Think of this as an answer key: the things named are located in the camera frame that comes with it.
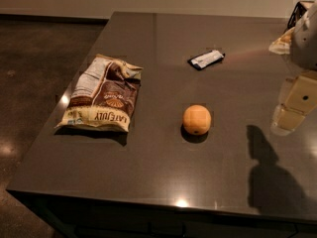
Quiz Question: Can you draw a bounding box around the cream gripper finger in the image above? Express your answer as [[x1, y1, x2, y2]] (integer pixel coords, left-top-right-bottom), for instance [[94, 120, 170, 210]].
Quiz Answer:
[[270, 74, 317, 136]]

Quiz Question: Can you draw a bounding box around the brown Late July chip bag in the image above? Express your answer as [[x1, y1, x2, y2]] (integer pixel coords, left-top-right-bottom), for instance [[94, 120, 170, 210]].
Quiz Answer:
[[57, 55, 143, 133]]

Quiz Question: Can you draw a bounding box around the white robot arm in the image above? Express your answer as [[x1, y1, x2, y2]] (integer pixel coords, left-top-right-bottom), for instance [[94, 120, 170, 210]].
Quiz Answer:
[[268, 1, 317, 136]]

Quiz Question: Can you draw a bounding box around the blueberry rxbar wrapper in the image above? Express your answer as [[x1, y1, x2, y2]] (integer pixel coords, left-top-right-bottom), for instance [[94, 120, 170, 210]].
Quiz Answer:
[[187, 50, 225, 70]]

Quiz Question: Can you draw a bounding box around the crumpled yellow wrapper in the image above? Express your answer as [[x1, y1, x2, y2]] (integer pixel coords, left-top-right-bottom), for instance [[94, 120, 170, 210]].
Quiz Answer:
[[268, 28, 294, 55]]

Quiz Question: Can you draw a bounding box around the orange ball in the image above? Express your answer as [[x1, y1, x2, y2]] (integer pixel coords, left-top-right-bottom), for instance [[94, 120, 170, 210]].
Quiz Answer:
[[182, 105, 212, 136]]

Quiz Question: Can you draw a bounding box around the black wire basket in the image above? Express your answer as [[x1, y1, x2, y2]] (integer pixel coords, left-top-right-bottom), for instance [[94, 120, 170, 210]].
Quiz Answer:
[[286, 1, 313, 29]]

